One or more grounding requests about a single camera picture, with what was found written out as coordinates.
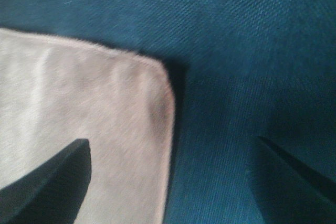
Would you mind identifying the brown towel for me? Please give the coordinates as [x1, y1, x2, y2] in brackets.
[1, 28, 175, 223]

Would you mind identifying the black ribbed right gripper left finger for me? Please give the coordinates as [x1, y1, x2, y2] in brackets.
[1, 139, 92, 223]

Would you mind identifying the black fabric table cloth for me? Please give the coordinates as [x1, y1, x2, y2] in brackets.
[1, 0, 335, 223]

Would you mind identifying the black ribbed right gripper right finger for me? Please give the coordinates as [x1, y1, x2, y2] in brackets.
[248, 136, 335, 223]

